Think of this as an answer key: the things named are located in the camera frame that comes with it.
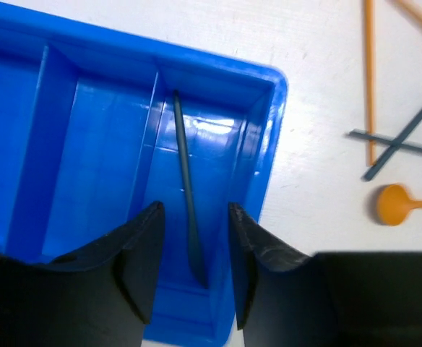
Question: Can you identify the blue plastic divided bin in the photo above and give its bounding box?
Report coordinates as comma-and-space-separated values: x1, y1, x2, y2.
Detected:
0, 2, 288, 346

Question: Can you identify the blue chopstick diagonal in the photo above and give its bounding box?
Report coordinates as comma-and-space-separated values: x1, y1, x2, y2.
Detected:
362, 109, 422, 181

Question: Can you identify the blue chopstick horizontal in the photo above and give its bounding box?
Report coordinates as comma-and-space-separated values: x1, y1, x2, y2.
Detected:
346, 129, 422, 154

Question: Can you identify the orange spoon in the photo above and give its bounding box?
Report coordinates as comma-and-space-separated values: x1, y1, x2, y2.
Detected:
376, 184, 422, 226

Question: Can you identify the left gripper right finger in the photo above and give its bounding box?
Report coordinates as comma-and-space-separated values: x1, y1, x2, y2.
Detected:
228, 202, 422, 346

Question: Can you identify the blue plastic knife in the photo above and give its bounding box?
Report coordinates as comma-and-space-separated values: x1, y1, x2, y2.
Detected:
173, 90, 208, 288

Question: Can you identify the orange chopstick left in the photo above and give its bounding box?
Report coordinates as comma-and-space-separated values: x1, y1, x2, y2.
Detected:
363, 0, 377, 167

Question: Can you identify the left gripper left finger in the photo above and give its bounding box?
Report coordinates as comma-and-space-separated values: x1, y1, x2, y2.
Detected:
0, 201, 165, 346

